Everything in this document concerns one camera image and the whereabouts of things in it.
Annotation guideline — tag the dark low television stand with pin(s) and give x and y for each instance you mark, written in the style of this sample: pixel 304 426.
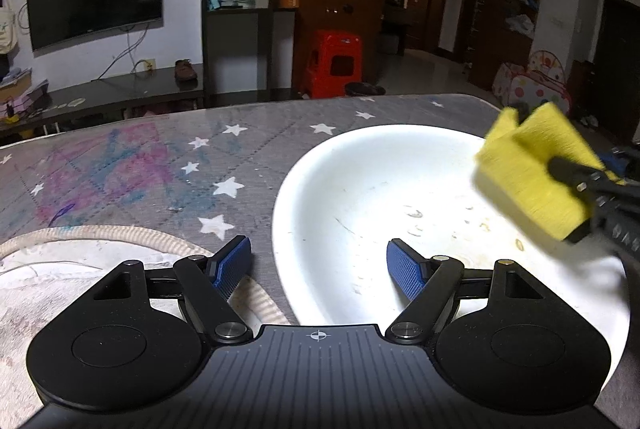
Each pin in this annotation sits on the dark low television stand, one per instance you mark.
pixel 100 96

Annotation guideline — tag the cardboard box with clutter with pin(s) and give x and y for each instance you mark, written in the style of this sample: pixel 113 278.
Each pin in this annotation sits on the cardboard box with clutter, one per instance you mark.
pixel 17 94

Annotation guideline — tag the star patterned tablecloth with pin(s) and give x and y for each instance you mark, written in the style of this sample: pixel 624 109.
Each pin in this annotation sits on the star patterned tablecloth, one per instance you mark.
pixel 150 169

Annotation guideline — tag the dark wooden bookcase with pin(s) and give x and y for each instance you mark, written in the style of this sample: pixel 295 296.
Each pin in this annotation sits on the dark wooden bookcase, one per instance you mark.
pixel 515 9

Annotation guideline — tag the white bowl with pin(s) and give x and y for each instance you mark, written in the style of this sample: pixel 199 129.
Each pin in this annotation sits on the white bowl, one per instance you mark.
pixel 375 209

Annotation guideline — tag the dark door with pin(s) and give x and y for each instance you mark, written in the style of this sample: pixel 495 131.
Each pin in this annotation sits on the dark door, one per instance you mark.
pixel 620 69

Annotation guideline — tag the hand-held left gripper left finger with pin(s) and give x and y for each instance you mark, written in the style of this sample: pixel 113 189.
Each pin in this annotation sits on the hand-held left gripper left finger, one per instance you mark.
pixel 231 266

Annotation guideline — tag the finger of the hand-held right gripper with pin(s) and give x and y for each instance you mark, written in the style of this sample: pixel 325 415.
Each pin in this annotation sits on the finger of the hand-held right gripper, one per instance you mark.
pixel 612 161
pixel 575 174

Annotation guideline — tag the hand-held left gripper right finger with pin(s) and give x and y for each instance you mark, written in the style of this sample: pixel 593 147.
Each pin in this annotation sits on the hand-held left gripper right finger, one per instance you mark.
pixel 406 266

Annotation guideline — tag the round cream woven mat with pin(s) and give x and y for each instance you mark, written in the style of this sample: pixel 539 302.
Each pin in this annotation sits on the round cream woven mat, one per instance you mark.
pixel 125 236

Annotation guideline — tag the cream tote bag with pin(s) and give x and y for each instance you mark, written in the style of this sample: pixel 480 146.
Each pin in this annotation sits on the cream tote bag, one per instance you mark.
pixel 6 31

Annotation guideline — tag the brown shoe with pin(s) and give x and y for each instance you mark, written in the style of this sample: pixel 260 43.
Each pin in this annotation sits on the brown shoe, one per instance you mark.
pixel 186 70

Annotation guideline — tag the dark tall cabinet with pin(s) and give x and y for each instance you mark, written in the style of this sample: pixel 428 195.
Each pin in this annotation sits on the dark tall cabinet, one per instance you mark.
pixel 330 14

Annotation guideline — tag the dotted children's play tent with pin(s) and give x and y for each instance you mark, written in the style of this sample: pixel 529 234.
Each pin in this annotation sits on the dotted children's play tent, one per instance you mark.
pixel 535 84

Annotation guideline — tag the red plastic stool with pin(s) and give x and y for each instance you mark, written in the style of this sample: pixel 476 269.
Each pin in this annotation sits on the red plastic stool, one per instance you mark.
pixel 332 64

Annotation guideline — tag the wall power socket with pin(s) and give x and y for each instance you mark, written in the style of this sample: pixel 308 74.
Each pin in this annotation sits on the wall power socket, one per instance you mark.
pixel 148 64

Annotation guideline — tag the yellow sponge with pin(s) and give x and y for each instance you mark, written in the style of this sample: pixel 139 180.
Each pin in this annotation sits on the yellow sponge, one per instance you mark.
pixel 530 169

